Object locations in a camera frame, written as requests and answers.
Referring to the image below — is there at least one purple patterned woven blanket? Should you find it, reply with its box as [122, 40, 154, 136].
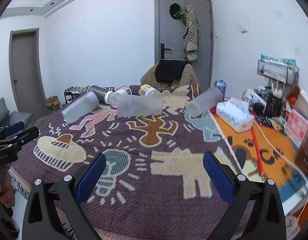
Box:
[9, 84, 256, 240]

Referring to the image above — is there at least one white power strip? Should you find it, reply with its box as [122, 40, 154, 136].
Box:
[243, 89, 267, 107]

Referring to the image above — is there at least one frosted plastic cup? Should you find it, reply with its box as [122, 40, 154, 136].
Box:
[61, 92, 99, 124]
[117, 94, 163, 118]
[186, 87, 223, 118]

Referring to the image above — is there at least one red strap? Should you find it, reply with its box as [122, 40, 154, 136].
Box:
[250, 127, 265, 176]

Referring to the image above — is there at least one black hat on door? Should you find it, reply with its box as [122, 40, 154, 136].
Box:
[169, 2, 181, 20]

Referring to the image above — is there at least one black shoe rack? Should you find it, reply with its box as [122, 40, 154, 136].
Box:
[64, 86, 88, 104]

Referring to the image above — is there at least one blue drink can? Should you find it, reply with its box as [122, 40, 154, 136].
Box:
[214, 80, 227, 99]

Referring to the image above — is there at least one orange cat cartoon mat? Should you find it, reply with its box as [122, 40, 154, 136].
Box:
[211, 108, 306, 213]

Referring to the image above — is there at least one white cable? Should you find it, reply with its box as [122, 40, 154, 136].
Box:
[253, 119, 308, 221]

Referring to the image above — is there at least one cardboard box on floor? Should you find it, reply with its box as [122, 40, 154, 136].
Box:
[46, 96, 61, 112]

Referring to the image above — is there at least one grey door with handle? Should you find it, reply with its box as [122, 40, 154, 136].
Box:
[155, 0, 214, 92]

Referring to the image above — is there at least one black mesh desk organiser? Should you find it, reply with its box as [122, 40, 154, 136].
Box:
[264, 93, 282, 118]

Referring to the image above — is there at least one white tissue pack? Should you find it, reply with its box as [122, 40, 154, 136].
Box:
[216, 98, 254, 133]

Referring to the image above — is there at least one clear bottle yellow cap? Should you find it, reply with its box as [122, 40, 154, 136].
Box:
[139, 85, 162, 98]

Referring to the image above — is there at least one pink flower box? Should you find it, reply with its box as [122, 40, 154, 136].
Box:
[284, 109, 308, 148]

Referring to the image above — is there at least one dark grey tumbler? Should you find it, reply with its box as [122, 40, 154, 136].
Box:
[87, 85, 111, 103]

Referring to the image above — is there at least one plaid scarf on door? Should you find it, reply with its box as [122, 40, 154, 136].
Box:
[183, 3, 199, 62]

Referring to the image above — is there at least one clear bottle white cap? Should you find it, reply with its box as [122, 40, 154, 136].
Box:
[104, 89, 129, 109]

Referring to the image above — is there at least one person's left hand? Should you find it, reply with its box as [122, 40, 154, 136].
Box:
[0, 171, 15, 208]

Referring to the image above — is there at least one brown chair with black jacket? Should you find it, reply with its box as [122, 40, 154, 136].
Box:
[140, 60, 199, 88]

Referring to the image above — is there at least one grey sofa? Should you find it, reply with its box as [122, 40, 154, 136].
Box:
[0, 98, 32, 129]

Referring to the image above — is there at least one black wire wall basket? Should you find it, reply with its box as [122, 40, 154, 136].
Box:
[257, 60, 299, 85]

